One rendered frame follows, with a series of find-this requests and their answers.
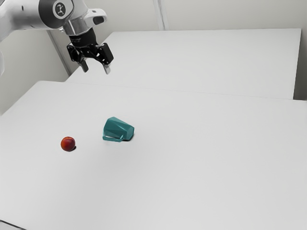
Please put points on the teal faceted mug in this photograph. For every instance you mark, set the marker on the teal faceted mug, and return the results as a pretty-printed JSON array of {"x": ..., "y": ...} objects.
[{"x": 118, "y": 129}]

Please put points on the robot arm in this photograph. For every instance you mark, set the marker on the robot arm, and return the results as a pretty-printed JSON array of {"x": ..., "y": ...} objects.
[{"x": 31, "y": 14}]

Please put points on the red round fruit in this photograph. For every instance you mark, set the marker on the red round fruit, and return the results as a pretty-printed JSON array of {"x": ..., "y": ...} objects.
[{"x": 67, "y": 143}]

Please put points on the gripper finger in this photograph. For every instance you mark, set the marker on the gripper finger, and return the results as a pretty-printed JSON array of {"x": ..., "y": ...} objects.
[
  {"x": 105, "y": 55},
  {"x": 75, "y": 55}
]

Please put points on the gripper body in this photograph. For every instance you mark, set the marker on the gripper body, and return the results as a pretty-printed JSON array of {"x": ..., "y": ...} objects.
[{"x": 84, "y": 39}]

